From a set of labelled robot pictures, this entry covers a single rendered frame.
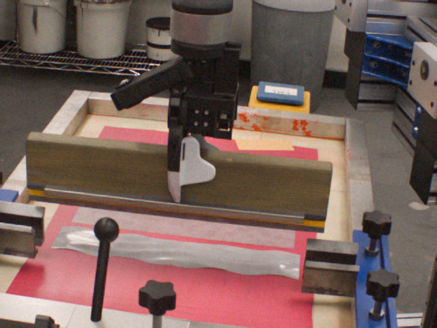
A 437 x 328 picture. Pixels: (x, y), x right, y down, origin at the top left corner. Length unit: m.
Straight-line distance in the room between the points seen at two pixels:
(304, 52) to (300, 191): 3.25
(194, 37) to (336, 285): 0.38
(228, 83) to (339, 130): 0.65
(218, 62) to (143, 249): 0.33
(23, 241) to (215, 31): 0.39
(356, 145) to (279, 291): 0.48
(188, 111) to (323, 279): 0.28
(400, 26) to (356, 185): 0.53
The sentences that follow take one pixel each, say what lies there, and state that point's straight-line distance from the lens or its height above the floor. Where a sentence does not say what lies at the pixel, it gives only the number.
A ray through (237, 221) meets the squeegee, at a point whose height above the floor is 1.05.
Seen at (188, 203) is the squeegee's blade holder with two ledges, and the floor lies 1.08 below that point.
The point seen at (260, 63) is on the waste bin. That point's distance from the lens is 4.45.
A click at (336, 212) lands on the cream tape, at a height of 0.96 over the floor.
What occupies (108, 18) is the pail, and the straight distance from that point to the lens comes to 4.57.
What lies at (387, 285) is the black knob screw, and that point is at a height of 1.06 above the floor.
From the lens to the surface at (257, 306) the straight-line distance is 1.17.
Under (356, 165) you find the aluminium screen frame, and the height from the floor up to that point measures 0.99.
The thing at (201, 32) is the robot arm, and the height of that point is 1.31.
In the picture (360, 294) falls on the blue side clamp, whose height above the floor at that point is 1.00.
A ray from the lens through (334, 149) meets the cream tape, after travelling 1.67.
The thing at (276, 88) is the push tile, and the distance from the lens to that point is 1.91.
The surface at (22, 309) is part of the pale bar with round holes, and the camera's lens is 0.99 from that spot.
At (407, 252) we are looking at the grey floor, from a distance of 3.35.
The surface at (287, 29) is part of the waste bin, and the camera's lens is 4.31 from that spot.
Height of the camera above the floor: 1.60
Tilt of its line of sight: 25 degrees down
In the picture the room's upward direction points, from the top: 4 degrees clockwise
